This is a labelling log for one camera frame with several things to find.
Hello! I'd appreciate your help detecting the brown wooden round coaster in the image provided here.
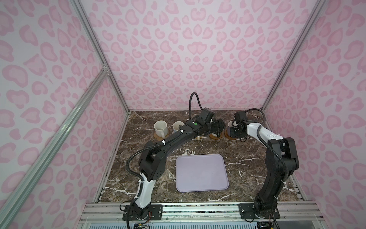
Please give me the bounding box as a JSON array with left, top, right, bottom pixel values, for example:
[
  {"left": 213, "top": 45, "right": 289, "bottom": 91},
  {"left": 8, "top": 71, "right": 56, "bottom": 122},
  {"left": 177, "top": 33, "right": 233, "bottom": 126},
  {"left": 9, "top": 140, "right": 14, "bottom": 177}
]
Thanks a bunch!
[{"left": 209, "top": 133, "right": 223, "bottom": 140}]

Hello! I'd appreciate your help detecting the light blue mug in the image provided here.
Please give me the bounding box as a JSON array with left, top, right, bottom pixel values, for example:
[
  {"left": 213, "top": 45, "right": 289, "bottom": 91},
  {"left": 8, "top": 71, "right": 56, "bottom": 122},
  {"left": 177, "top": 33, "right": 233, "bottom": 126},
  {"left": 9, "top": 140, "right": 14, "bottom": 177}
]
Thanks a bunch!
[{"left": 173, "top": 121, "right": 185, "bottom": 133}]

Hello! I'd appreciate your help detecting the white speckled mug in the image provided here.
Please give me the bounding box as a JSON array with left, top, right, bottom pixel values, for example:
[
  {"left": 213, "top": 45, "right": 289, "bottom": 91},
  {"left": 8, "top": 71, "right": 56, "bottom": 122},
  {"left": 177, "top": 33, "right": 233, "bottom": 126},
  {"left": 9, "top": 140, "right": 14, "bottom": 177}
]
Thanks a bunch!
[{"left": 154, "top": 120, "right": 169, "bottom": 138}]

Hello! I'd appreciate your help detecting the cork paw-shaped coaster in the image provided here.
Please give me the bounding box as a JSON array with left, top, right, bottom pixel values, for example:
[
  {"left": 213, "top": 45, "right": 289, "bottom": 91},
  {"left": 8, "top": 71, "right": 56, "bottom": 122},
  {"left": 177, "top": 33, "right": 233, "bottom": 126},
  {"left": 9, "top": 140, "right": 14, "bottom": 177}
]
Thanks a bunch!
[{"left": 153, "top": 132, "right": 170, "bottom": 141}]

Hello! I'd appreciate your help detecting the white lavender mug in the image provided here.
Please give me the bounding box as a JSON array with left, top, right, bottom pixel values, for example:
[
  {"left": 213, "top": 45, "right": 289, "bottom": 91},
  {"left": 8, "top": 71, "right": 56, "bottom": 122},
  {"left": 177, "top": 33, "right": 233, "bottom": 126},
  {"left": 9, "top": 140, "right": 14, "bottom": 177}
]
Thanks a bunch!
[{"left": 228, "top": 121, "right": 236, "bottom": 128}]

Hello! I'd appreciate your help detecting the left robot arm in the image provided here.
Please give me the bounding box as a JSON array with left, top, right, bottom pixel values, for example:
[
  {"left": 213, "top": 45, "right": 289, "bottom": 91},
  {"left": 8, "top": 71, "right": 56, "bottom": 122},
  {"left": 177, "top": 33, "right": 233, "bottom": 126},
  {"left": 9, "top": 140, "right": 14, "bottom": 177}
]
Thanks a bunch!
[{"left": 125, "top": 108, "right": 226, "bottom": 218}]

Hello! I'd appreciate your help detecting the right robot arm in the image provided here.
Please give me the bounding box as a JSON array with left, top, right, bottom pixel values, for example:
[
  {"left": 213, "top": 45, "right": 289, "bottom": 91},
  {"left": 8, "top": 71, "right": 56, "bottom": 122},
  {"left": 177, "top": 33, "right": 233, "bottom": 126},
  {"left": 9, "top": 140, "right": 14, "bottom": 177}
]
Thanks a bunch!
[{"left": 227, "top": 108, "right": 299, "bottom": 218}]

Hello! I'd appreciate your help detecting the lavender plastic tray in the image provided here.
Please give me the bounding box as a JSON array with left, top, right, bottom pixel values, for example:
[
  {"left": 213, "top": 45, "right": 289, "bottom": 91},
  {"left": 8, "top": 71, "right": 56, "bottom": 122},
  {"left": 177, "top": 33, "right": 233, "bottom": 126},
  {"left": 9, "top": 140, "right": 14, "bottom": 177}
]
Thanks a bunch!
[{"left": 176, "top": 154, "right": 229, "bottom": 192}]

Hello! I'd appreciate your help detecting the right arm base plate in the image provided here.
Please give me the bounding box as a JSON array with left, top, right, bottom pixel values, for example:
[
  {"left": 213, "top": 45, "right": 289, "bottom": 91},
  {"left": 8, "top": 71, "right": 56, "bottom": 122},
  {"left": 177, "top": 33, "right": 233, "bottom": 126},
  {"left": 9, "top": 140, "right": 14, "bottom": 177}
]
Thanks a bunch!
[{"left": 238, "top": 203, "right": 281, "bottom": 222}]

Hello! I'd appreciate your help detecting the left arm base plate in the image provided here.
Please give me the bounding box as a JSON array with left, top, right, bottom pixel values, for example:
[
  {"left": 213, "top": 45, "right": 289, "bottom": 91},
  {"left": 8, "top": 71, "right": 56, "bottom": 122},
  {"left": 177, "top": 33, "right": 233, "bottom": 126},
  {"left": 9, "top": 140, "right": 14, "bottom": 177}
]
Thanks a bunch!
[{"left": 123, "top": 204, "right": 163, "bottom": 221}]

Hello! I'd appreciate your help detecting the aluminium front rail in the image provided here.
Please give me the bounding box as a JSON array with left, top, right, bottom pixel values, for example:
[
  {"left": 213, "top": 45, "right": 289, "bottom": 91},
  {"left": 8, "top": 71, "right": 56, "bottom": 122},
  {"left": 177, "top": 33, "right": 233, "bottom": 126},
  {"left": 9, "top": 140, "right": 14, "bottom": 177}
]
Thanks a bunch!
[{"left": 77, "top": 201, "right": 327, "bottom": 229}]

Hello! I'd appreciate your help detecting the aluminium diagonal frame strut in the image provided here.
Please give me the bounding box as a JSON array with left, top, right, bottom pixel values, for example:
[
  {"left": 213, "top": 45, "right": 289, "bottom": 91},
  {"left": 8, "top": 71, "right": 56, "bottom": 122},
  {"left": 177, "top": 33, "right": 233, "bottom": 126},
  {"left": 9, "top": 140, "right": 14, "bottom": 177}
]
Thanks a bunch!
[{"left": 1, "top": 69, "right": 109, "bottom": 229}]

